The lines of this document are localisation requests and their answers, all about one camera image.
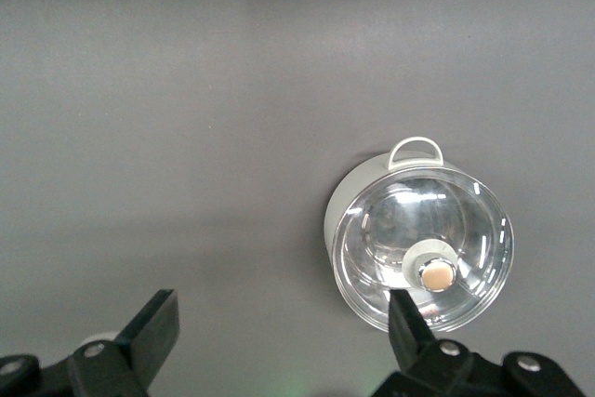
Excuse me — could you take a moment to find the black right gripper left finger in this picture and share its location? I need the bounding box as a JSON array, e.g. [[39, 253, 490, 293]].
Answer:
[[0, 288, 180, 397]]

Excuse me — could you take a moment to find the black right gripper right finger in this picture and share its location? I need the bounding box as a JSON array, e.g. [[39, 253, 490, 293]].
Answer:
[[371, 289, 587, 397]]

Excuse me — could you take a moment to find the glass lid with tan knob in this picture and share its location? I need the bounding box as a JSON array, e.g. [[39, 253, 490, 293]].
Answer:
[[332, 166, 516, 336]]

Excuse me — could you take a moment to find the pale grey two-handled pot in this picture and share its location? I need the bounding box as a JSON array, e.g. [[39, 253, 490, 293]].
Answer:
[[324, 136, 515, 333]]

